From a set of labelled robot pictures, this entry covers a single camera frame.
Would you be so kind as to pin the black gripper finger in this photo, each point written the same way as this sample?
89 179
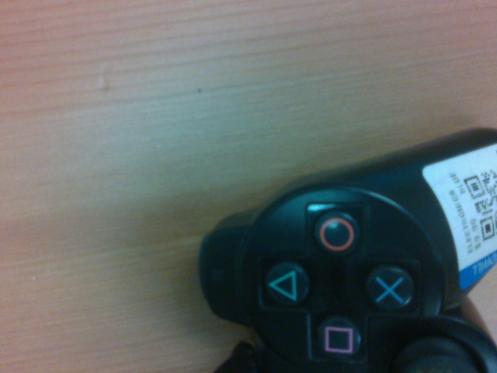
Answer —
237 359

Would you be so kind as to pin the black gamepad controller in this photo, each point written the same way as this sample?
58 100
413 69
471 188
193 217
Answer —
349 279

